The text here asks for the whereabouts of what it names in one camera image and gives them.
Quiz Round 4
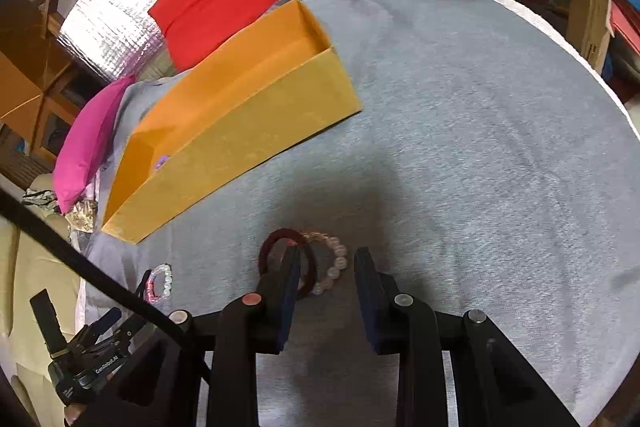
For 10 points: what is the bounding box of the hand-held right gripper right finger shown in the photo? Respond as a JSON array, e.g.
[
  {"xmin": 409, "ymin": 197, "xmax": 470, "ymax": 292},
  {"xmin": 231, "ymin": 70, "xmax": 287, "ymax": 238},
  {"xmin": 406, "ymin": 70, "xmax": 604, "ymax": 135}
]
[{"xmin": 354, "ymin": 247, "xmax": 581, "ymax": 427}]

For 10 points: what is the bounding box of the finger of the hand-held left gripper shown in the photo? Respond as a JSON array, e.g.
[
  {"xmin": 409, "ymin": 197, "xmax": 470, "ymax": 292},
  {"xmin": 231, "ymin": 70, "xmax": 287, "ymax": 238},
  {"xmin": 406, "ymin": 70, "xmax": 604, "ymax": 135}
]
[
  {"xmin": 74, "ymin": 307, "xmax": 123, "ymax": 349},
  {"xmin": 30, "ymin": 289, "xmax": 68, "ymax": 355}
]

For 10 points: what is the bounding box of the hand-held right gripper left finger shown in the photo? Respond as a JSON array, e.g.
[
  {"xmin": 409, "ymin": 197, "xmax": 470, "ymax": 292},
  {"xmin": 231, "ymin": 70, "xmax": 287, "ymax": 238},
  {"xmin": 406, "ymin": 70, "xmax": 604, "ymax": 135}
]
[{"xmin": 87, "ymin": 247, "xmax": 303, "ymax": 427}]

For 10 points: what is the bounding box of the pale crystal bead bracelet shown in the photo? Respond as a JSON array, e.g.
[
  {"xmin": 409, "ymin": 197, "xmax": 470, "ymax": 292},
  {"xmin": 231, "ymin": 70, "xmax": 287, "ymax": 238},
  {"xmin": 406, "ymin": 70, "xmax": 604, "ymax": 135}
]
[{"xmin": 300, "ymin": 232, "xmax": 349, "ymax": 297}]

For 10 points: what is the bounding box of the dark red hair tie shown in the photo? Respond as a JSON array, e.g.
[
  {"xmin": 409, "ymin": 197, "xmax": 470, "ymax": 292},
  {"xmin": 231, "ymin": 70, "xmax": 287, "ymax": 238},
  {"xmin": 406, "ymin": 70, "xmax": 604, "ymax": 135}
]
[{"xmin": 258, "ymin": 228, "xmax": 317, "ymax": 299}]

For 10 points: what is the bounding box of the orange cardboard box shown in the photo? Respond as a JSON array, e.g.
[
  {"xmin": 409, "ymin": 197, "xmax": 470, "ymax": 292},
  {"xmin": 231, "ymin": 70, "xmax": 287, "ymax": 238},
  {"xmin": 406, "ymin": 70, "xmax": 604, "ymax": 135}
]
[{"xmin": 100, "ymin": 0, "xmax": 363, "ymax": 244}]

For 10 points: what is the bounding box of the beige sofa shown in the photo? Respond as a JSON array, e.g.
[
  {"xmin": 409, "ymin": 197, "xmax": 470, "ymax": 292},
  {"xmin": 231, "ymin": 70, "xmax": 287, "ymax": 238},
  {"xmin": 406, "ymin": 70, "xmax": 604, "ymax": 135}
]
[{"xmin": 0, "ymin": 174, "xmax": 86, "ymax": 427}]

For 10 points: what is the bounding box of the gold patterned cloth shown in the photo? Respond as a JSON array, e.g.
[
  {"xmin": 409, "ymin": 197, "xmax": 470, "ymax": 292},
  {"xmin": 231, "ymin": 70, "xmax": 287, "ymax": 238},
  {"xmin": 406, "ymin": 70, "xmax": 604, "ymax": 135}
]
[{"xmin": 65, "ymin": 199, "xmax": 99, "ymax": 234}]

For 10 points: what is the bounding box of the black and white cloth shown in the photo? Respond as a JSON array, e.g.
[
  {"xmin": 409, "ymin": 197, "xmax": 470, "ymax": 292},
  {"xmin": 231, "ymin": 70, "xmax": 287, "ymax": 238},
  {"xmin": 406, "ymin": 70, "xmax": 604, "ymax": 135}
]
[{"xmin": 22, "ymin": 188, "xmax": 62, "ymax": 211}]

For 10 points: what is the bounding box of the grey cloth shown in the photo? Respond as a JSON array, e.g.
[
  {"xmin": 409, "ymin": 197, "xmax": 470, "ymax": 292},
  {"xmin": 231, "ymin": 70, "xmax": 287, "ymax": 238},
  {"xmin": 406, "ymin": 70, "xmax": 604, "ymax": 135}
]
[{"xmin": 75, "ymin": 0, "xmax": 636, "ymax": 427}]

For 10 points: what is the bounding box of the magenta pillow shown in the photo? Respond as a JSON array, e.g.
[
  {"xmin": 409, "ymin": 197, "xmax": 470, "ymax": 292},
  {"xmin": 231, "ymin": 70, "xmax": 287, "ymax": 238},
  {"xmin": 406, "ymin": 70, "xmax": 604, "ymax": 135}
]
[{"xmin": 52, "ymin": 74, "xmax": 137, "ymax": 214}]

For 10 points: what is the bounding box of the orange wooden cabinet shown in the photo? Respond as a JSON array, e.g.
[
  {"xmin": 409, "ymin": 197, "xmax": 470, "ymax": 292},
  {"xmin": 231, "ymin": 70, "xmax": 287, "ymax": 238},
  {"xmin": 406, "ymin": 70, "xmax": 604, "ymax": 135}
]
[{"xmin": 0, "ymin": 0, "xmax": 73, "ymax": 168}]

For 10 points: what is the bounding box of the red pillow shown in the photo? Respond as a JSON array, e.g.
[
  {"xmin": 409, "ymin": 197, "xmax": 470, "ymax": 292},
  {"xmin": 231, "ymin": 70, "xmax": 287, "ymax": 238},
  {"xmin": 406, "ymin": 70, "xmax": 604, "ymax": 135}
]
[{"xmin": 148, "ymin": 0, "xmax": 283, "ymax": 72}]

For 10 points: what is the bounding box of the stack of folded cloths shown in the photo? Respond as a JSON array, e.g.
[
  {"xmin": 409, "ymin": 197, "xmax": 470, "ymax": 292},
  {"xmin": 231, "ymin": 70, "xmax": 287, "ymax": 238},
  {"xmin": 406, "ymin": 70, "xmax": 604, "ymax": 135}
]
[{"xmin": 602, "ymin": 0, "xmax": 640, "ymax": 82}]

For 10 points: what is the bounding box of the black hair tie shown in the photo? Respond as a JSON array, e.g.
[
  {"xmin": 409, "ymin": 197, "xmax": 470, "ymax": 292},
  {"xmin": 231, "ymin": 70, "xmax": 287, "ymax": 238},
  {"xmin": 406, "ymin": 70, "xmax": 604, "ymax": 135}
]
[{"xmin": 134, "ymin": 269, "xmax": 153, "ymax": 303}]

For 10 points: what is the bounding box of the black cable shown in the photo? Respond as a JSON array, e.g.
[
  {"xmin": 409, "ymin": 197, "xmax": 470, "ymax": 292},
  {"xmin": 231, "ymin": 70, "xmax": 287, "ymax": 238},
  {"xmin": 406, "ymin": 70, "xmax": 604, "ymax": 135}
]
[{"xmin": 0, "ymin": 189, "xmax": 213, "ymax": 390}]

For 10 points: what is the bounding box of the clear grey bead bracelet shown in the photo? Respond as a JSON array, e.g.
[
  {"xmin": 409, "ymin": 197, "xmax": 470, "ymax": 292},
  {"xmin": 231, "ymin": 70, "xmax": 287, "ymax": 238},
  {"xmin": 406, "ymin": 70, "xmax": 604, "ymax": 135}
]
[{"xmin": 147, "ymin": 263, "xmax": 174, "ymax": 303}]

